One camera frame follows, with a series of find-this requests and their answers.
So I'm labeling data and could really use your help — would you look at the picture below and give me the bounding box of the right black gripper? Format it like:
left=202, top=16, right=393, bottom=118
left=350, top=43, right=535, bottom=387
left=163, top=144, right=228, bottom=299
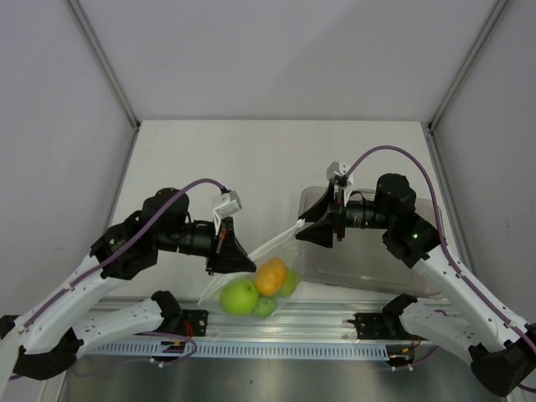
left=296, top=181, right=394, bottom=249

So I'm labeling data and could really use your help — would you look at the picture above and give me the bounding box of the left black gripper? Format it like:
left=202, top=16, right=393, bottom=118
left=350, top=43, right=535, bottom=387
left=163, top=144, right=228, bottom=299
left=156, top=214, right=257, bottom=276

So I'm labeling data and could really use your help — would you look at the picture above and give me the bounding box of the green apple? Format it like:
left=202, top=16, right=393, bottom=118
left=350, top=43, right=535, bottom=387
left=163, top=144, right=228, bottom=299
left=219, top=278, right=259, bottom=317

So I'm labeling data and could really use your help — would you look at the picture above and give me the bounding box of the orange lemon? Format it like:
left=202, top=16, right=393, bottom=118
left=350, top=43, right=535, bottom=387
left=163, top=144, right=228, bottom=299
left=255, top=257, right=286, bottom=296

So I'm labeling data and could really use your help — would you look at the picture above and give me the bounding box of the polka dot zip top bag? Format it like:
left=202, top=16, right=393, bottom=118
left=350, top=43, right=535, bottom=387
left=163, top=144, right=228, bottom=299
left=197, top=219, right=305, bottom=321

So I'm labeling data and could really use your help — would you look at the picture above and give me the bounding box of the green bumpy lime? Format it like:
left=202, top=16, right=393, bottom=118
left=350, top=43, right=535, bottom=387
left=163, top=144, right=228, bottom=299
left=251, top=296, right=277, bottom=319

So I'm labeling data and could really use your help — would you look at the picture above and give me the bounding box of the green pear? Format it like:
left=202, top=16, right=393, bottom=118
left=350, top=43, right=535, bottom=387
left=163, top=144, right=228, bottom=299
left=278, top=268, right=301, bottom=297

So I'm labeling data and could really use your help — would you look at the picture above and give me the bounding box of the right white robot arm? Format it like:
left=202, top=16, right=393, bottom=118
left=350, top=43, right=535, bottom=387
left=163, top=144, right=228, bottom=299
left=296, top=173, right=535, bottom=397

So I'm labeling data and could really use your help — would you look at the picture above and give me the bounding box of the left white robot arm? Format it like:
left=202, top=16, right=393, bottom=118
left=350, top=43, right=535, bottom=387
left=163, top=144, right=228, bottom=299
left=1, top=188, right=256, bottom=380

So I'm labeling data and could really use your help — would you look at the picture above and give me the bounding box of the clear plastic food bin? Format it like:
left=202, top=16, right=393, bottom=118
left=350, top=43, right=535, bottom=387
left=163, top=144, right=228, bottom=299
left=292, top=185, right=451, bottom=299

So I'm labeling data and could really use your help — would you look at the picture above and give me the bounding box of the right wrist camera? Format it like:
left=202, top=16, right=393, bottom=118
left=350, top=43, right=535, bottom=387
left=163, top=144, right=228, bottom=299
left=327, top=161, right=354, bottom=205

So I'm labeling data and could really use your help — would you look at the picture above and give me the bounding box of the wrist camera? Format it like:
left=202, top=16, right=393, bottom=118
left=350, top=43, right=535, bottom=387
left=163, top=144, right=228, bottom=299
left=327, top=161, right=354, bottom=205
left=212, top=190, right=242, bottom=232

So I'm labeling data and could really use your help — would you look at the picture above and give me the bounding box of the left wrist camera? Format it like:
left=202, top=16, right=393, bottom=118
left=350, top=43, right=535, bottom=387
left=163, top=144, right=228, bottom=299
left=212, top=190, right=242, bottom=232

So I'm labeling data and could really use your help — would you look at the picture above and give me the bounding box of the left black base bracket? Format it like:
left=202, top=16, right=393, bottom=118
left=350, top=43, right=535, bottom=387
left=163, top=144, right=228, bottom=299
left=172, top=310, right=209, bottom=338

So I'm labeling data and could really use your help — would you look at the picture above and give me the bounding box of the black base bracket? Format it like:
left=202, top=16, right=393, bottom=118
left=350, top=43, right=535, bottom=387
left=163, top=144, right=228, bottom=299
left=347, top=312, right=406, bottom=340
left=172, top=310, right=209, bottom=338

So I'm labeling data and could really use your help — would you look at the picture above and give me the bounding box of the aluminium mounting rail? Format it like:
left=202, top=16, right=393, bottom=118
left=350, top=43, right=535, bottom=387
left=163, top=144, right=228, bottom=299
left=83, top=297, right=478, bottom=343

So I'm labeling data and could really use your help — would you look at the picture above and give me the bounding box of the white slotted cable duct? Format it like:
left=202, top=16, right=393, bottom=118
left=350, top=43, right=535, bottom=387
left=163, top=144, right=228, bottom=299
left=89, top=338, right=403, bottom=361

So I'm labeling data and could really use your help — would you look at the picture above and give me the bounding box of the right black base bracket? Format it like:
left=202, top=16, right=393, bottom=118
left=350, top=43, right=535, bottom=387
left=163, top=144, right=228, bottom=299
left=347, top=312, right=406, bottom=340

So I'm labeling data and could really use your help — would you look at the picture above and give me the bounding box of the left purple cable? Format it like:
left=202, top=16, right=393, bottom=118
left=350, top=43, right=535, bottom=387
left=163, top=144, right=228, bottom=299
left=8, top=178, right=227, bottom=380

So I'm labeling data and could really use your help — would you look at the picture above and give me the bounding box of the right aluminium frame post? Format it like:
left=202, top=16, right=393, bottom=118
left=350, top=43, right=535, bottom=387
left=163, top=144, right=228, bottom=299
left=427, top=0, right=513, bottom=133

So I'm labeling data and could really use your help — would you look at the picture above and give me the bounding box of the aluminium frame post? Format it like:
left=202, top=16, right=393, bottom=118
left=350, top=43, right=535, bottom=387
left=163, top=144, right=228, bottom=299
left=427, top=0, right=513, bottom=133
left=64, top=0, right=141, bottom=132

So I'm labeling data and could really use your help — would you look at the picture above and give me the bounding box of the left aluminium frame post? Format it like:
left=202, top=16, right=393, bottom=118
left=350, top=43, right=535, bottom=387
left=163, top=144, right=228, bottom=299
left=64, top=0, right=141, bottom=132

